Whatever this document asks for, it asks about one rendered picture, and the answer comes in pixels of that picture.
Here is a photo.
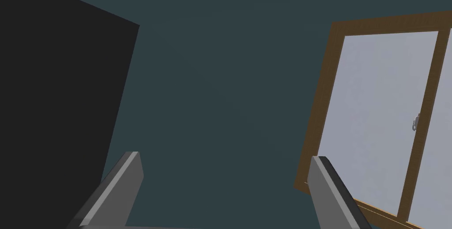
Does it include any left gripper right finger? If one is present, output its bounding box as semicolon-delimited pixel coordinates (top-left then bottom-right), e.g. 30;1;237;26
307;155;373;229

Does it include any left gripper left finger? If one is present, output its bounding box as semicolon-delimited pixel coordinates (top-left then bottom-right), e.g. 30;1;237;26
67;151;145;228

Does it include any brown wooden framed window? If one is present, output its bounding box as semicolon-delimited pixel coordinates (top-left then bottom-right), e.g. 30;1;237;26
293;10;452;229

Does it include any black cabinet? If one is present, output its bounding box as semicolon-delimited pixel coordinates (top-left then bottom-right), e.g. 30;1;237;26
0;0;141;229

